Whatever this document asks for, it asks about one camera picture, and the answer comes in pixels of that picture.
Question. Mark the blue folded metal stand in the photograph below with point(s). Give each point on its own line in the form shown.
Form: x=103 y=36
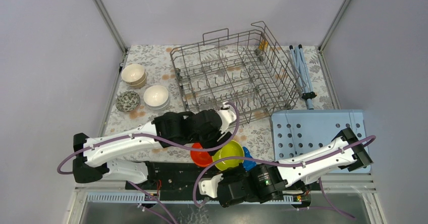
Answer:
x=307 y=93

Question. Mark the yellow rubber duck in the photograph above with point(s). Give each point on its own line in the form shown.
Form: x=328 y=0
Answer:
x=263 y=45

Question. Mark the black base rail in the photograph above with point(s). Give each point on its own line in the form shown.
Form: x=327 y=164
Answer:
x=175 y=181

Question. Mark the beige bowl with leaf pattern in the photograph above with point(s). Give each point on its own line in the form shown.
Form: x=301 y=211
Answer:
x=133 y=74

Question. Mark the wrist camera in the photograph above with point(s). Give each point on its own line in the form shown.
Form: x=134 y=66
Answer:
x=209 y=187
x=227 y=115

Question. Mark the pink patterned bowl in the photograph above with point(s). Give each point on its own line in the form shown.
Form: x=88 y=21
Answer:
x=127 y=101

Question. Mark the yellow-green bowl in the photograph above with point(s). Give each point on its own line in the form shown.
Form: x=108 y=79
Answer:
x=233 y=148

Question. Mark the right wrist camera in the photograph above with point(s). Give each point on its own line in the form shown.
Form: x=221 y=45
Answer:
x=209 y=187

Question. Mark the white ribbed bowl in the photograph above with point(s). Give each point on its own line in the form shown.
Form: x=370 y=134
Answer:
x=156 y=95
x=160 y=107

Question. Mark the plain beige bowl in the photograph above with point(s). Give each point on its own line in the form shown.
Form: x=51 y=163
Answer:
x=137 y=86

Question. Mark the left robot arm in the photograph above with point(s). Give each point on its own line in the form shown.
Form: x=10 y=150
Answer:
x=98 y=158

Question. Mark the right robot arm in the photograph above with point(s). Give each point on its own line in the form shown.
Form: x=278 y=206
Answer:
x=344 y=152

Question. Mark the grey wire dish rack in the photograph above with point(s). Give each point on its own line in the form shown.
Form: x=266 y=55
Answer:
x=248 y=68

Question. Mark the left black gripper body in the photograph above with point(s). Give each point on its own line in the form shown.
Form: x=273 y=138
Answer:
x=211 y=140

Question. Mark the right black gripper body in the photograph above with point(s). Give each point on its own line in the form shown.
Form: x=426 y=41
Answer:
x=233 y=174

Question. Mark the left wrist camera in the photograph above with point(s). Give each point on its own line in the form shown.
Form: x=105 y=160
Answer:
x=227 y=115

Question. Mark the light blue perforated board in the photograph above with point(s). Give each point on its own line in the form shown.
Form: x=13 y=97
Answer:
x=298 y=132

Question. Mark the orange bowl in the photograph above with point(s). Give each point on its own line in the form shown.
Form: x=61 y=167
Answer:
x=201 y=159

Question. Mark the floral patterned table mat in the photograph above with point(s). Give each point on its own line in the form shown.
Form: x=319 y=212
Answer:
x=160 y=58

